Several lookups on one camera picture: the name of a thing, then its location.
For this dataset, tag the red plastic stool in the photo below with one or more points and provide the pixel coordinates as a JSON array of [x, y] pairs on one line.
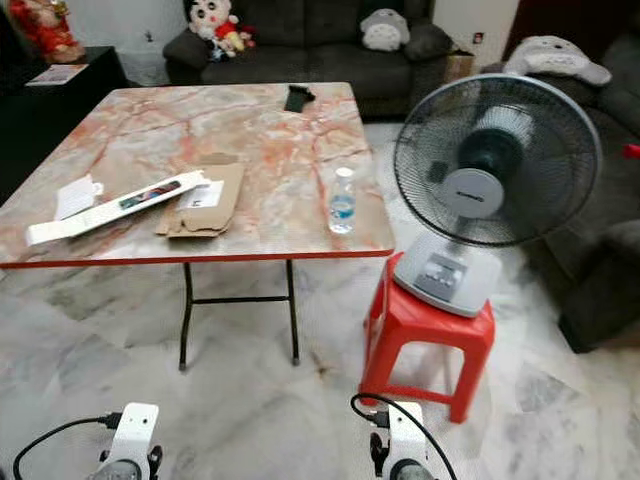
[[430, 330]]

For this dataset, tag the flat brown cardboard packaging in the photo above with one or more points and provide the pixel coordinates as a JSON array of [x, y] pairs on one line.
[[215, 220]]

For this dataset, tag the clear plastic water bottle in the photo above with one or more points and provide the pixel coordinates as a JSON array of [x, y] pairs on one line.
[[342, 205]]

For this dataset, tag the white paper with black logo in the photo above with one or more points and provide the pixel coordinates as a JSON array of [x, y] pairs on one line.
[[202, 195]]

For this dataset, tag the small white folded paper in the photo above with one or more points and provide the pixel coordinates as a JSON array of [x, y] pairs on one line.
[[75, 197]]

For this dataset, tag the black grille grey table fan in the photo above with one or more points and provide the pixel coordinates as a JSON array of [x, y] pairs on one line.
[[472, 190]]

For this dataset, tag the black TV console cabinet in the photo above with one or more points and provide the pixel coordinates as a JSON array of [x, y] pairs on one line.
[[50, 125]]

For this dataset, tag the black phone stand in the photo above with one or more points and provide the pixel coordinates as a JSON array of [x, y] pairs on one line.
[[299, 98]]

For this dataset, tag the dark grey fabric sofa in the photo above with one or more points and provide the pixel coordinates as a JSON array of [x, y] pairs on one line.
[[310, 70]]

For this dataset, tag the white lace covered side table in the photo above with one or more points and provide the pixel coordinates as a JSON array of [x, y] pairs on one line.
[[143, 68]]

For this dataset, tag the small red object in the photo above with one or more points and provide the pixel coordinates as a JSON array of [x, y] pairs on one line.
[[632, 151]]

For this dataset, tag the brown cardboard box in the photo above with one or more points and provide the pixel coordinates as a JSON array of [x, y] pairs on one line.
[[460, 68]]

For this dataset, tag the printed booklet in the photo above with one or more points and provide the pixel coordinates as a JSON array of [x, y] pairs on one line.
[[57, 75]]

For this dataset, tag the dark grey sofa cushion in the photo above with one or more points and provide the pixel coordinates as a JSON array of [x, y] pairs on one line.
[[430, 40]]

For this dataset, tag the small red plush toy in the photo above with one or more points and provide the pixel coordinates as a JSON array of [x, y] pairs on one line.
[[245, 37]]

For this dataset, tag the large grey Totoro plush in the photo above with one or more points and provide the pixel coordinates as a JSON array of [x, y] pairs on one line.
[[557, 58]]

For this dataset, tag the red festive doll decoration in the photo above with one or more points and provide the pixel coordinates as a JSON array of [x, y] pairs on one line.
[[45, 30]]

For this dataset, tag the cartoon boy plush doll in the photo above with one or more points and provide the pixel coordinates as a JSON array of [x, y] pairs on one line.
[[212, 20]]

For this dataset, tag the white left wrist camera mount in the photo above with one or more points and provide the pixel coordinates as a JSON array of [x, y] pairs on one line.
[[138, 430]]

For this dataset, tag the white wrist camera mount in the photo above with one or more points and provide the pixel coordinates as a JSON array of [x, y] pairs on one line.
[[405, 432], [138, 430]]

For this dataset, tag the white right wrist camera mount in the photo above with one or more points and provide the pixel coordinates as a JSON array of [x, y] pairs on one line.
[[405, 432]]

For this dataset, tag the black metal table frame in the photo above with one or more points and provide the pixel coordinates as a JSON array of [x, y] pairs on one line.
[[184, 315]]

